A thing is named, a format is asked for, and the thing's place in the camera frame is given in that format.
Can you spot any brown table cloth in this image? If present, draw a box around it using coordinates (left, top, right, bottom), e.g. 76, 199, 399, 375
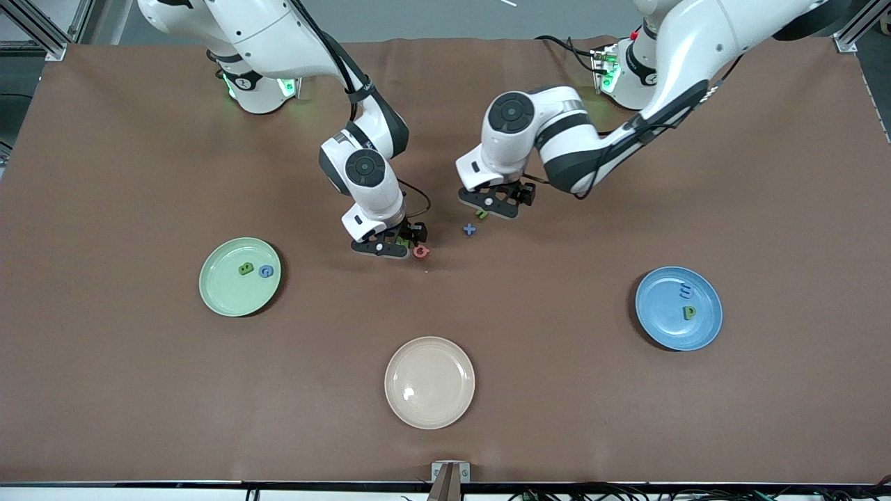
0, 36, 891, 484

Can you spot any beige plate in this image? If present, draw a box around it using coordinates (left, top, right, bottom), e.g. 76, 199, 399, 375
384, 336, 476, 430

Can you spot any light green plate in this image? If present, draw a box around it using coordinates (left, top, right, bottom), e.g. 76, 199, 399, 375
198, 237, 283, 318

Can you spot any blue plate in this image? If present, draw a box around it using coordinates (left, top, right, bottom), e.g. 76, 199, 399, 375
634, 267, 723, 351

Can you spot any black base power cable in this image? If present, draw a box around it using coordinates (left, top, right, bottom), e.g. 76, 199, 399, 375
535, 33, 601, 76

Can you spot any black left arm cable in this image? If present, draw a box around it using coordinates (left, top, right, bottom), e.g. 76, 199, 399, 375
522, 56, 742, 202

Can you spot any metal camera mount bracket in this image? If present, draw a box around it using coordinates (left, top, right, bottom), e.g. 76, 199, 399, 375
426, 461, 471, 501

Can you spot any black cable bundle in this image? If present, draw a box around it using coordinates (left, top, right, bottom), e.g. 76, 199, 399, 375
508, 480, 891, 501

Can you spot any aluminium frame profile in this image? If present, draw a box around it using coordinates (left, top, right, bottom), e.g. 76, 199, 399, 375
0, 0, 95, 62
818, 0, 891, 53

